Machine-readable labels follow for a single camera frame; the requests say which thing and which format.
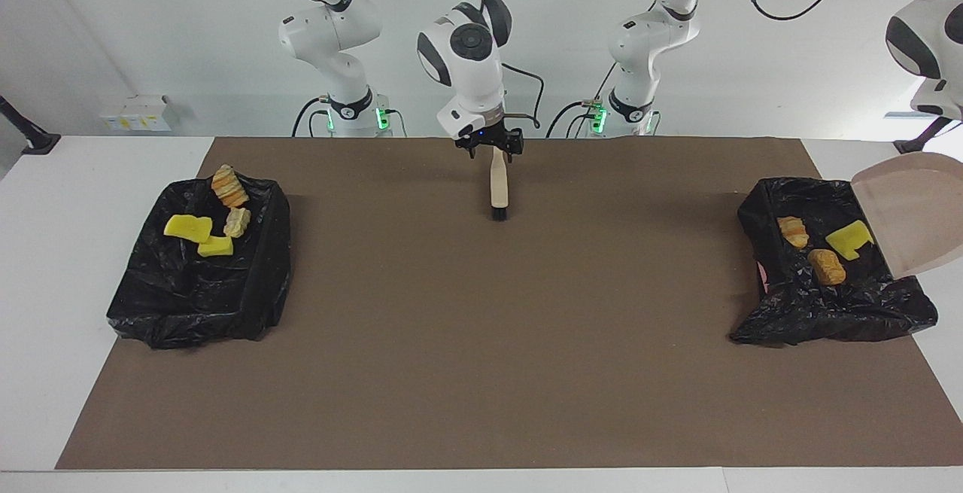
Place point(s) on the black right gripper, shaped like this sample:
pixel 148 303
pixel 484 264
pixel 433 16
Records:
pixel 489 135

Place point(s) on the beige brush black bristles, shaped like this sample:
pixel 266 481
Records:
pixel 499 188

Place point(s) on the pale beige sponge piece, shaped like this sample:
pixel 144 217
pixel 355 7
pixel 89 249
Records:
pixel 238 222

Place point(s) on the orange striped bread piece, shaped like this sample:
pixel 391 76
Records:
pixel 229 186

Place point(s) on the small green yellow sponge piece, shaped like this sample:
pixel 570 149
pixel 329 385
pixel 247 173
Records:
pixel 216 247

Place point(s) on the large green yellow sponge piece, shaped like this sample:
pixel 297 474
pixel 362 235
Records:
pixel 188 228

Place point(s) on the pale yellow sponge piece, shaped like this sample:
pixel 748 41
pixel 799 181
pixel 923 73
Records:
pixel 793 232

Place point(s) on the brown bread roll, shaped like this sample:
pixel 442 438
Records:
pixel 827 267

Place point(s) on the yellow notched sponge piece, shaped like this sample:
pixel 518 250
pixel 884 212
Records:
pixel 849 239

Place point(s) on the beige plastic dustpan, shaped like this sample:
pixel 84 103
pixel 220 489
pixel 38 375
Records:
pixel 918 214

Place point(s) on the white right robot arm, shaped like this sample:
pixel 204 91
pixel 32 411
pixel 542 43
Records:
pixel 470 64

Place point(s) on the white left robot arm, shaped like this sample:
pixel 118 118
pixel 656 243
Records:
pixel 647 41

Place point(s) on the black bag lined trash bin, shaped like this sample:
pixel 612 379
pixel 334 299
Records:
pixel 195 297

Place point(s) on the black bagged pink trash bin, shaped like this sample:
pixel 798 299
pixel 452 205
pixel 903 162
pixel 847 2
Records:
pixel 820 308

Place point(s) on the brown table mat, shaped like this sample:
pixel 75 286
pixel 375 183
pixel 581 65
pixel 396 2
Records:
pixel 481 418

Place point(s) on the black stand leg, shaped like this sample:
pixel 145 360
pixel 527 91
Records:
pixel 914 145
pixel 34 139

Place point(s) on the white wall outlet box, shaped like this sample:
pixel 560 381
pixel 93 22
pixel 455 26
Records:
pixel 135 113

